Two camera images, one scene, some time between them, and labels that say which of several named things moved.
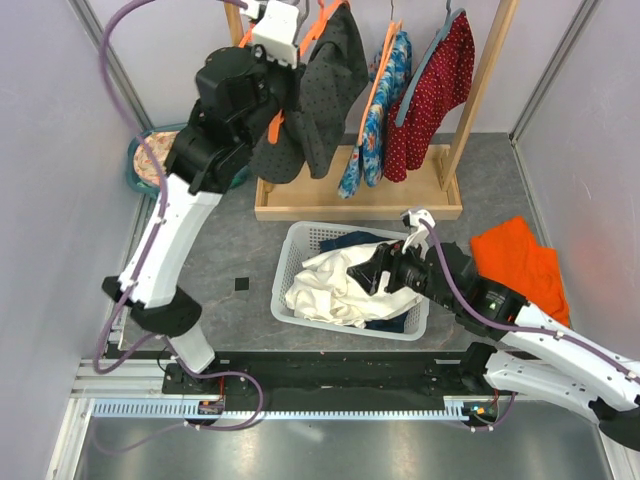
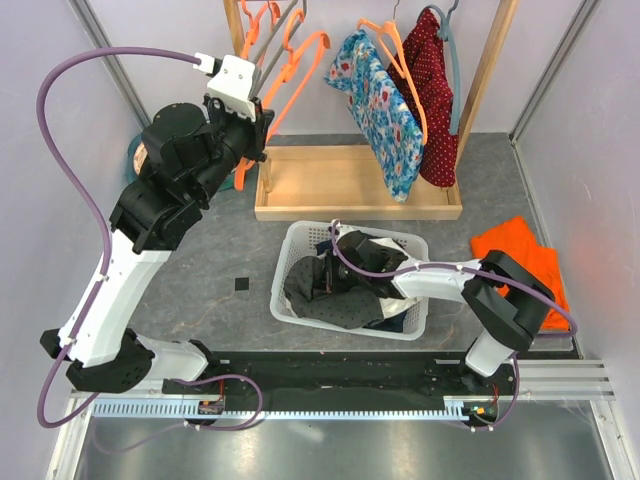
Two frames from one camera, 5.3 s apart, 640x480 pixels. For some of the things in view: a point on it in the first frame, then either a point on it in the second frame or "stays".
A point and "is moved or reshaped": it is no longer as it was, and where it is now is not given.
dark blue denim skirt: [347, 241] stays
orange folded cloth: [511, 254] stays
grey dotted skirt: [335, 72] -> [351, 309]
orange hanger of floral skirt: [394, 28] -> [391, 43]
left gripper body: [288, 84] -> [262, 134]
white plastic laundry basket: [297, 241] stays
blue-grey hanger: [437, 39] -> [445, 33]
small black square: [241, 283] stays
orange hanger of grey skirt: [324, 18] is moved or reshaped
